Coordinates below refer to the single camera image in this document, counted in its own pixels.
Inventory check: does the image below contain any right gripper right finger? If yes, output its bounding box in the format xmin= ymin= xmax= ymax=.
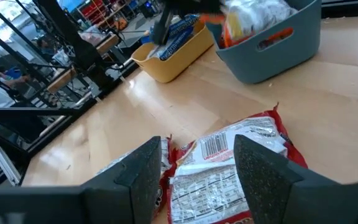
xmin=233 ymin=134 xmax=358 ymax=224

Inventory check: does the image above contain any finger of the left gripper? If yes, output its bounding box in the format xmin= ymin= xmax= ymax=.
xmin=152 ymin=9 xmax=174 ymax=46

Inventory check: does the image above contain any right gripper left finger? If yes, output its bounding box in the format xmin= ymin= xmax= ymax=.
xmin=0 ymin=136 xmax=163 ymax=224

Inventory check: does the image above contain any blue Maruchan ramen pack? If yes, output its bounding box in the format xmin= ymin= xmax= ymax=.
xmin=147 ymin=26 xmax=195 ymax=62
xmin=166 ymin=14 xmax=200 ymax=40

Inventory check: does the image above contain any orange Maruchan ramen pack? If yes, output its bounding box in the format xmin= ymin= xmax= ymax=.
xmin=218 ymin=14 xmax=295 ymax=51
xmin=224 ymin=0 xmax=298 ymax=41

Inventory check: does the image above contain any yellow plastic bin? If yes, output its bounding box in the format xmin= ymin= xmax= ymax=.
xmin=131 ymin=20 xmax=214 ymax=84

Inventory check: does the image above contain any wooden workbench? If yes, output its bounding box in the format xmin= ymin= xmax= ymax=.
xmin=47 ymin=30 xmax=121 ymax=94

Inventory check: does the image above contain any red storage shelf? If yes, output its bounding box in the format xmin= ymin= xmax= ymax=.
xmin=79 ymin=0 xmax=105 ymax=18

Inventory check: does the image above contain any teal plastic bin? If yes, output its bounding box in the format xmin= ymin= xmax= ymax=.
xmin=206 ymin=0 xmax=322 ymax=84

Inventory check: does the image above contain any black aluminium rig frame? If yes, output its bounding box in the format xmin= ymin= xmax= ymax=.
xmin=0 ymin=0 xmax=142 ymax=187

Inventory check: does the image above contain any silver aluminium bracket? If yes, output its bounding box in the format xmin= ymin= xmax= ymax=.
xmin=0 ymin=142 xmax=22 ymax=187

